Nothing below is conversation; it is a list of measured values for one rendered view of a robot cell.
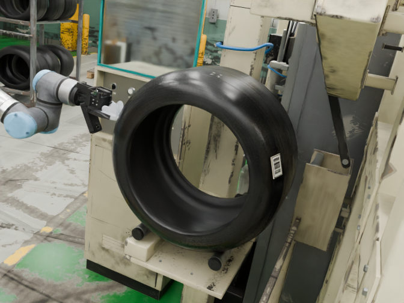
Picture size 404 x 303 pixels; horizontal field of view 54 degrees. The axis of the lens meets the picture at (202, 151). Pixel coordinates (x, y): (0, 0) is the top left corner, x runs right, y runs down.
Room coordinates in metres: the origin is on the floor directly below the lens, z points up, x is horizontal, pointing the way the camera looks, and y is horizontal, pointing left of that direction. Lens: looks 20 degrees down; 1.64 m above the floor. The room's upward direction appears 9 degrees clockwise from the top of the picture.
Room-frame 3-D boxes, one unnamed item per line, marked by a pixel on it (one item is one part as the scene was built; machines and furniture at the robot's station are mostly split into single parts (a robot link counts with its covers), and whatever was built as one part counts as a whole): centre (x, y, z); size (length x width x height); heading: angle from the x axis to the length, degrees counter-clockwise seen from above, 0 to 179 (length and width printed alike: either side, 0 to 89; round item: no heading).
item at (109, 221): (2.12, 0.30, 0.63); 0.56 x 0.41 x 1.27; 70
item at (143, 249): (1.29, 0.11, 0.83); 0.36 x 0.09 x 0.06; 160
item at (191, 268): (1.25, -0.02, 0.80); 0.37 x 0.36 x 0.02; 70
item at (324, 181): (1.32, -0.46, 1.05); 0.20 x 0.15 x 0.30; 160
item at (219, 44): (1.49, -0.09, 1.52); 0.19 x 0.19 x 0.06; 70
